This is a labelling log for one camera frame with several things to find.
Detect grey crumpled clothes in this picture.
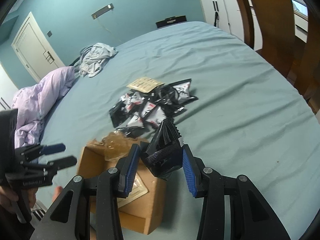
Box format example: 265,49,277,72
73,42,118,77

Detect brown cardboard box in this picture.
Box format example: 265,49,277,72
77,142,166,239

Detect clear crumpled plastic wrap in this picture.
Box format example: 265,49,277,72
87,131,139,161

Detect black white snack packet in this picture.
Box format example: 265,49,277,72
146,106,167,129
126,112,144,128
171,79,199,104
120,92,144,113

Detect lilac duvet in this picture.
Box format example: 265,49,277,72
12,66,75,148

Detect brown wooden chair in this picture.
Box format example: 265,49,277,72
237,0,319,101

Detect white door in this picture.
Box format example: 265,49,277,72
11,12,65,82

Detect teal bed sheet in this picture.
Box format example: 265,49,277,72
41,22,319,239

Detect white cabinet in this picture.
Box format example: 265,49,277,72
198,0,263,51

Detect beige sachet strip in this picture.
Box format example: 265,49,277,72
127,77,164,93

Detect person's left hand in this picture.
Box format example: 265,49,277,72
0,186,38,213

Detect metal wall bracket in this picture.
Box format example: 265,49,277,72
92,3,114,20

